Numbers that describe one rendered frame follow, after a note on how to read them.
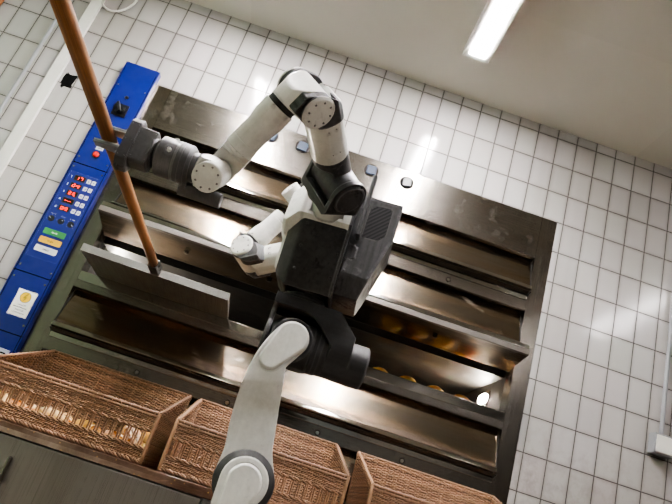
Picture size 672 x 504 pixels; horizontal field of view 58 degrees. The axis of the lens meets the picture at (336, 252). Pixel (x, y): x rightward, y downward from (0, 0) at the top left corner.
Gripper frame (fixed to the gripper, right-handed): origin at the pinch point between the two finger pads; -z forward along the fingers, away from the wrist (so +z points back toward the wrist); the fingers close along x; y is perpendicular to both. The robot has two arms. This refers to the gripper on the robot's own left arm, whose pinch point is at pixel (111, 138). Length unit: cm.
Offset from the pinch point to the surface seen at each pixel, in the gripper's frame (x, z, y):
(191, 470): 59, 37, 72
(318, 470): 48, 72, 71
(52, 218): -14, -54, 121
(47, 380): 48, -13, 73
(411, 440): 25, 109, 116
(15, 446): 67, -11, 68
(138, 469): 63, 23, 66
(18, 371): 48, -22, 73
